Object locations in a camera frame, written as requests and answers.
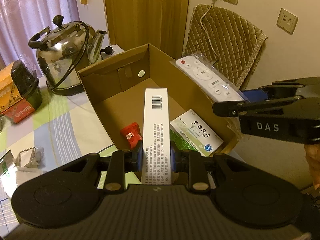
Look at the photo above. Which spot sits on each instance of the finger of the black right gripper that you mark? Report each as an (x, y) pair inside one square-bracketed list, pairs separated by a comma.
[(307, 87), (233, 108)]

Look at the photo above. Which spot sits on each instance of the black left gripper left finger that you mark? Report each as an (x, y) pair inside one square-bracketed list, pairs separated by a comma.
[(119, 164)]

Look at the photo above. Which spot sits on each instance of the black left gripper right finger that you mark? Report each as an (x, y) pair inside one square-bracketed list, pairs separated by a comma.
[(188, 169)]

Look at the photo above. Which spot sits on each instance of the red snack packet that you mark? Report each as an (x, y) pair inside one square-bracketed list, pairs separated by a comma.
[(132, 134)]

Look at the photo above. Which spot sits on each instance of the white green medicine box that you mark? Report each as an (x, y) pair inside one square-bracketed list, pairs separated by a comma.
[(196, 132)]

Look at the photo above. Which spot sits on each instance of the white dinosaur medicine box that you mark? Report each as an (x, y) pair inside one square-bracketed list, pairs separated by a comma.
[(156, 167)]

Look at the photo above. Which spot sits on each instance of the white remote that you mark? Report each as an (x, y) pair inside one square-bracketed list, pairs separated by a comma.
[(209, 79)]

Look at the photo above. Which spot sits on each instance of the clear plastic packaging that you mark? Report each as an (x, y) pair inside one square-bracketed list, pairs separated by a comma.
[(30, 158)]

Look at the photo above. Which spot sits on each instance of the clear tray with white pad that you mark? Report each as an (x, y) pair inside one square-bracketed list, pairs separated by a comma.
[(16, 176)]

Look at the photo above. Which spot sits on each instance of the silver green foil pouch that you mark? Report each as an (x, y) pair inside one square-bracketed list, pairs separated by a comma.
[(7, 163)]

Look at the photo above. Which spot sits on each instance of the checked tablecloth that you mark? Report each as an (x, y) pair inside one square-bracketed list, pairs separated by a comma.
[(65, 127)]

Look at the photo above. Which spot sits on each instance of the quilted brown chair cover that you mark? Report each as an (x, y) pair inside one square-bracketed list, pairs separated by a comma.
[(227, 40)]

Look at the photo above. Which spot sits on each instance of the brown cardboard box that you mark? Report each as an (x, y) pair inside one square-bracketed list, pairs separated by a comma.
[(122, 86)]

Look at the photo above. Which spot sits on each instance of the black orange instant meal bowl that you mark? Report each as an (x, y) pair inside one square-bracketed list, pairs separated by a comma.
[(20, 93)]

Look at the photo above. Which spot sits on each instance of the stainless steel kettle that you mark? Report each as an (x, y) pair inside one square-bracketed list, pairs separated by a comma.
[(64, 51)]

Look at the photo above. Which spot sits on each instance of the purple curtain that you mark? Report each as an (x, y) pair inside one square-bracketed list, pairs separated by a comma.
[(22, 19)]

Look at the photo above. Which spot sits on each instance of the white wall data socket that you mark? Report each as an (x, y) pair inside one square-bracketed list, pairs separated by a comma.
[(287, 21)]

